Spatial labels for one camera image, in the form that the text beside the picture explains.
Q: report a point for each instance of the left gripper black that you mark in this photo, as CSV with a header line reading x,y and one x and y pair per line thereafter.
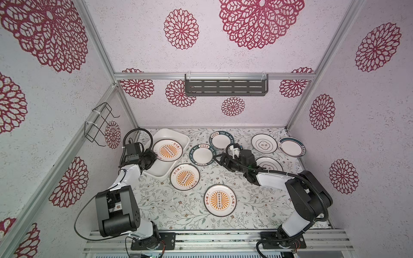
x,y
154,157

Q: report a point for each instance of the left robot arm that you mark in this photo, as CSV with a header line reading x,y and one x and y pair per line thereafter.
x,y
117,209

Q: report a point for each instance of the green rim plate left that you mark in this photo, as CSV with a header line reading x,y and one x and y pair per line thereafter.
x,y
202,155

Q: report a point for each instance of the grey slotted wall shelf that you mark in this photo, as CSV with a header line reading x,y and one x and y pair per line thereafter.
x,y
226,87

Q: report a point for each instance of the orange sunburst plate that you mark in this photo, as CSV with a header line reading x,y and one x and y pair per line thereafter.
x,y
184,177
167,150
220,200

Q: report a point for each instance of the green rim plate back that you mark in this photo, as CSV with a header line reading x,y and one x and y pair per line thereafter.
x,y
220,140

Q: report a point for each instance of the white plate brown line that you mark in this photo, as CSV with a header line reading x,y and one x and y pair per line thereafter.
x,y
264,143

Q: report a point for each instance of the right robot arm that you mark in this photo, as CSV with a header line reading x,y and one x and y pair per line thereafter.
x,y
309,198

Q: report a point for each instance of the green rim plate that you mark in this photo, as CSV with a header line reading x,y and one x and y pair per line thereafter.
x,y
220,140
202,155

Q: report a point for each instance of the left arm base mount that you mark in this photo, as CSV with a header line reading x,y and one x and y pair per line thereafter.
x,y
160,241

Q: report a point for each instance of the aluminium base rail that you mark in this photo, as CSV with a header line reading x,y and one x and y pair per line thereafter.
x,y
230,241

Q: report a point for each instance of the white plastic bin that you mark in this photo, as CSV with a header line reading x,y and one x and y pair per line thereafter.
x,y
160,169

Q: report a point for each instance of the white flower outline plate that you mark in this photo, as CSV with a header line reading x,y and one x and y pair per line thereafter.
x,y
269,164

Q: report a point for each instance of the black wire wall rack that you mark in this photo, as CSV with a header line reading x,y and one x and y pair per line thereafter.
x,y
92,129

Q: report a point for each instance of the striped rim plate far right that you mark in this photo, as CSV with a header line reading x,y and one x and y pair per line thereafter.
x,y
292,147

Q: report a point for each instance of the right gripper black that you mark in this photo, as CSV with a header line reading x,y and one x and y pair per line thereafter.
x,y
226,158

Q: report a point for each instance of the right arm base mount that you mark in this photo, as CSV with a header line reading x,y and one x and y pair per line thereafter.
x,y
276,240

